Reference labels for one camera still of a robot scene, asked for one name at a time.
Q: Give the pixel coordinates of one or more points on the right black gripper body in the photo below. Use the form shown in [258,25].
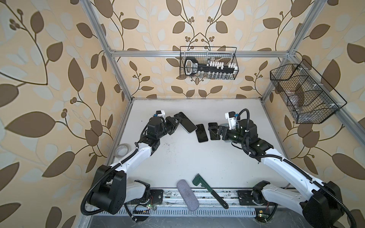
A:
[225,129]

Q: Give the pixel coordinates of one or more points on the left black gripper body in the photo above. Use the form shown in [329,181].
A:
[173,122]

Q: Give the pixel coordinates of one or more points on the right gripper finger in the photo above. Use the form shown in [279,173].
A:
[214,134]
[213,128]

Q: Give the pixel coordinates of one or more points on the black smartphone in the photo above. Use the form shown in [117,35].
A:
[201,133]
[213,124]
[186,123]

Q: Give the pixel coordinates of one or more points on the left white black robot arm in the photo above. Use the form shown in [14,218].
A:
[110,188]

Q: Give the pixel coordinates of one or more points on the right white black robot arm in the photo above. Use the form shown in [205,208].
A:
[318,202]

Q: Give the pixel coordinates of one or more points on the grey felt glasses case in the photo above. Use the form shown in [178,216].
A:
[188,195]

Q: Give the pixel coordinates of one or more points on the green pipe wrench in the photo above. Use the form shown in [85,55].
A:
[199,180]

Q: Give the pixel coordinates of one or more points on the white tape roll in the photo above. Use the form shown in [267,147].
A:
[122,150]

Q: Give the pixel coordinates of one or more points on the black socket tool set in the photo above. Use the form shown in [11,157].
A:
[192,67]

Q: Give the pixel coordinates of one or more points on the back black wire basket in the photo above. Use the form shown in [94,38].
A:
[202,53]

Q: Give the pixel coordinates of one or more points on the black wire basket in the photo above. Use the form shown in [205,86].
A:
[202,53]
[309,97]

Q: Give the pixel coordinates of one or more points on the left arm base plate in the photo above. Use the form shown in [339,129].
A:
[140,209]

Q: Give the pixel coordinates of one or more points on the right black wire basket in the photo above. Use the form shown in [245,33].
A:
[309,97]

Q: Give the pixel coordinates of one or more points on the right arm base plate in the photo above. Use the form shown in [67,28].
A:
[264,209]

